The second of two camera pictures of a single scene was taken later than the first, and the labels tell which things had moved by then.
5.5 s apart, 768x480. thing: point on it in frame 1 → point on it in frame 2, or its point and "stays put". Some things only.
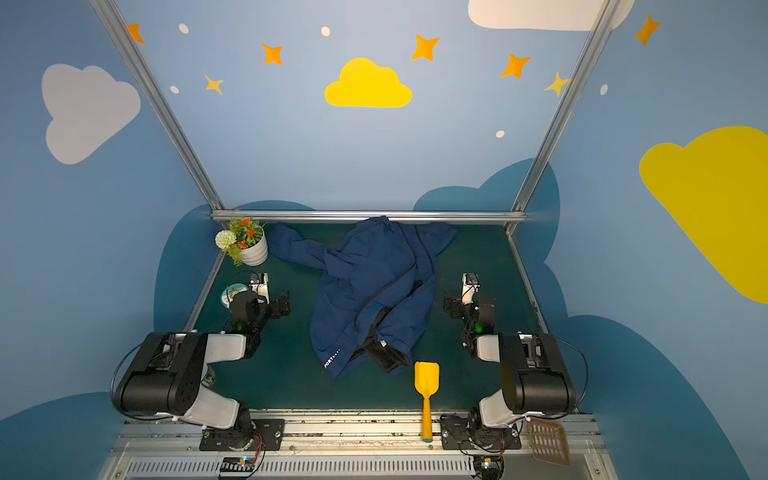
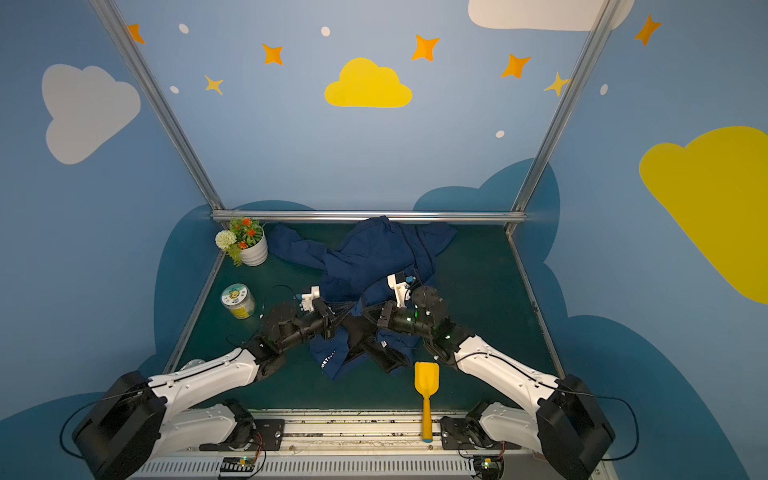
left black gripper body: (278, 304) → (327, 321)
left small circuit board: (236, 466) stays put
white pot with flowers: (245, 242) stays put
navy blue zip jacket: (370, 302) stays put
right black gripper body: (453, 305) → (385, 315)
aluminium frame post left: (159, 100) stays put
